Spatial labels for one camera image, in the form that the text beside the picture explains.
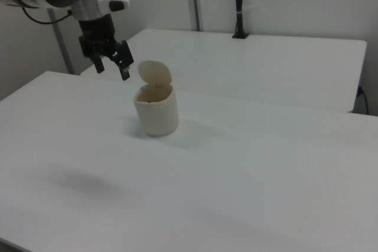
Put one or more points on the beige round trash bin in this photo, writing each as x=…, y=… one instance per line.
x=156, y=113

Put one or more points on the white table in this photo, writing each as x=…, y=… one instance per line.
x=251, y=66

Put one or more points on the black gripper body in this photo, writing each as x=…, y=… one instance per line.
x=97, y=35

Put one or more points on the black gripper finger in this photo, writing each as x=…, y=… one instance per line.
x=124, y=60
x=99, y=64

